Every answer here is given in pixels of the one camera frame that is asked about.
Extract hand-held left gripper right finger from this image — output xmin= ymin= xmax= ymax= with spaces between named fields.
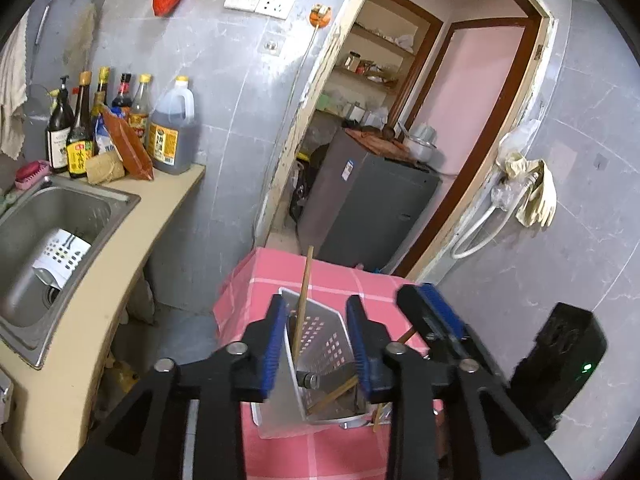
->
xmin=346 ymin=294 xmax=571 ymax=480

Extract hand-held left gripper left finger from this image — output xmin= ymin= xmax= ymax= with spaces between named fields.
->
xmin=60 ymin=294 xmax=288 ymax=480

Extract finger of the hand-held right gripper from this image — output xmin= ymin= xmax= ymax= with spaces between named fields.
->
xmin=396 ymin=285 xmax=453 ymax=363
xmin=420 ymin=282 xmax=511 ymax=386

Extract white perforated utensil holder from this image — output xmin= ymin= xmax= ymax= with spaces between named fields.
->
xmin=250 ymin=287 xmax=386 ymax=440

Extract pink checked tablecloth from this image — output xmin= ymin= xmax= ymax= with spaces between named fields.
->
xmin=212 ymin=247 xmax=451 ymax=480

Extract grey appliance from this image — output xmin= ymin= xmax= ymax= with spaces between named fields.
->
xmin=298 ymin=127 xmax=442 ymax=273

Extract clear hanging plastic bag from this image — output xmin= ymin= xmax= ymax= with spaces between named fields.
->
xmin=492 ymin=120 xmax=541 ymax=211

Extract yellow rubber gloves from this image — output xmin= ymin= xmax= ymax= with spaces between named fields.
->
xmin=496 ymin=152 xmax=557 ymax=227

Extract steel pot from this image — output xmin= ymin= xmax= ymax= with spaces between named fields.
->
xmin=402 ymin=122 xmax=438 ymax=162

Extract wooden cutting board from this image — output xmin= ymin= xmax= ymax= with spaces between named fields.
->
xmin=345 ymin=127 xmax=416 ymax=161

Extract beige kitchen counter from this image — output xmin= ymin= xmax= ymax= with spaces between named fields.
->
xmin=0 ymin=162 xmax=207 ymax=480

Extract white perforated plastic tray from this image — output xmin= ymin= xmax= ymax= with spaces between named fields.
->
xmin=32 ymin=229 xmax=92 ymax=291

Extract large dark oil jug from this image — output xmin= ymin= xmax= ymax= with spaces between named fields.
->
xmin=146 ymin=76 xmax=196 ymax=176

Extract orange seasoning packet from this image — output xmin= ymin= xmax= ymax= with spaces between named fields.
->
xmin=100 ymin=104 xmax=155 ymax=181

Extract beige wrapped package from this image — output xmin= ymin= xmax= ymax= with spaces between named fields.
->
xmin=86 ymin=152 xmax=126 ymax=185

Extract stainless steel sink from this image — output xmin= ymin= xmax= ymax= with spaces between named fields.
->
xmin=0 ymin=175 xmax=142 ymax=370

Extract white blue bag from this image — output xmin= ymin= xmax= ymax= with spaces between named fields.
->
xmin=95 ymin=122 xmax=123 ymax=156

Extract soy sauce bottle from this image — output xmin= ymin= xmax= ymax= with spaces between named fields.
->
xmin=66 ymin=71 xmax=96 ymax=179

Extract red cap sauce bottle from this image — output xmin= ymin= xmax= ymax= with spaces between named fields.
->
xmin=111 ymin=73 xmax=133 ymax=121

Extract dark yellow cap bottle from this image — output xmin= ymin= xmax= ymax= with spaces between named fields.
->
xmin=90 ymin=66 xmax=111 ymax=131

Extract beige hanging towel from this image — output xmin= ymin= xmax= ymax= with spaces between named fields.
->
xmin=0 ymin=22 xmax=30 ymax=161

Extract hanging steel rod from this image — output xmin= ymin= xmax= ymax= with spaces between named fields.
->
xmin=29 ymin=5 xmax=52 ymax=86

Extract white hose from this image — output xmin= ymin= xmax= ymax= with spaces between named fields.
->
xmin=450 ymin=172 xmax=543 ymax=260

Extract wooden door frame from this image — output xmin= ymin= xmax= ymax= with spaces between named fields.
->
xmin=252 ymin=0 xmax=557 ymax=281

